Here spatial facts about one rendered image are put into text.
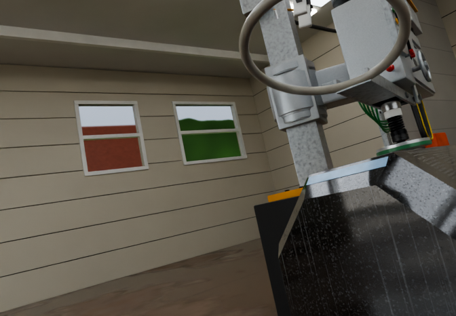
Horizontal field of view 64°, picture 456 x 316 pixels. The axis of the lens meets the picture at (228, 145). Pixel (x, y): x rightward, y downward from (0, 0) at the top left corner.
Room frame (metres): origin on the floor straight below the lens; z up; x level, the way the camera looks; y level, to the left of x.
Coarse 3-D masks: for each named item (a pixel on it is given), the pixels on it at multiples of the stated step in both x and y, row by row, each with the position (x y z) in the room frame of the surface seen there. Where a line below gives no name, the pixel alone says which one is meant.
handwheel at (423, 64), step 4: (420, 52) 1.53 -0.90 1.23; (420, 56) 1.52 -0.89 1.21; (424, 56) 1.60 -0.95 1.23; (420, 60) 1.51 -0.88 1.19; (424, 60) 1.56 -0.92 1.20; (420, 64) 1.52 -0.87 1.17; (424, 64) 1.55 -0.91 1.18; (412, 68) 1.59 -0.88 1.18; (416, 68) 1.59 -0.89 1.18; (420, 68) 1.58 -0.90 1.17; (424, 68) 1.52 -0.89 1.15; (428, 68) 1.57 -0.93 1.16; (424, 72) 1.52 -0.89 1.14; (428, 72) 1.62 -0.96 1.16; (424, 76) 1.54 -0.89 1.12; (428, 76) 1.54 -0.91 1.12; (428, 80) 1.56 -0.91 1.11
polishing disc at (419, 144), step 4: (408, 140) 1.53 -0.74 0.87; (424, 140) 1.47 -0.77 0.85; (428, 140) 1.48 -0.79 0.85; (392, 144) 1.57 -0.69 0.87; (408, 144) 1.46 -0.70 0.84; (412, 144) 1.46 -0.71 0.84; (416, 144) 1.46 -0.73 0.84; (420, 144) 1.46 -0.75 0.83; (424, 144) 1.49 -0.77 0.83; (428, 144) 1.54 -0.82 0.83; (392, 148) 1.50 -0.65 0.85; (396, 148) 1.48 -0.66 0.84; (400, 148) 1.48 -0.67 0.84; (404, 148) 1.47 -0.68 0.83; (408, 148) 1.49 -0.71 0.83; (412, 148) 1.54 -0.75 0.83; (416, 148) 1.60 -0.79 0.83; (380, 152) 1.55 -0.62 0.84; (384, 152) 1.53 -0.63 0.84; (388, 152) 1.51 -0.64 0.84; (392, 152) 1.53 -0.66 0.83
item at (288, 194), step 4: (300, 188) 2.07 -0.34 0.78; (284, 192) 2.17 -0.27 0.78; (288, 192) 2.14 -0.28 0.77; (292, 192) 2.11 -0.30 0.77; (296, 192) 2.09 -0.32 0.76; (300, 192) 2.07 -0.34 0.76; (268, 196) 2.29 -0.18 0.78; (272, 196) 2.26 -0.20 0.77; (276, 196) 2.23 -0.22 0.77; (280, 196) 2.20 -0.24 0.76; (284, 196) 2.17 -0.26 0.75; (288, 196) 2.15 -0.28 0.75; (292, 196) 2.12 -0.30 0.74; (296, 196) 2.10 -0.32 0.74; (268, 200) 2.30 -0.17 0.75; (272, 200) 2.26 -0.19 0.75; (276, 200) 2.24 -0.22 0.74
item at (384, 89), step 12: (360, 84) 1.19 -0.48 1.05; (372, 84) 1.22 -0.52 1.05; (384, 84) 1.30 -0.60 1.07; (348, 96) 1.31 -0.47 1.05; (360, 96) 1.35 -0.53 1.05; (372, 96) 1.39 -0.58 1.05; (384, 96) 1.43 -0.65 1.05; (396, 96) 1.46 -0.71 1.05; (408, 96) 1.57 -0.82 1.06; (420, 96) 1.66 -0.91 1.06
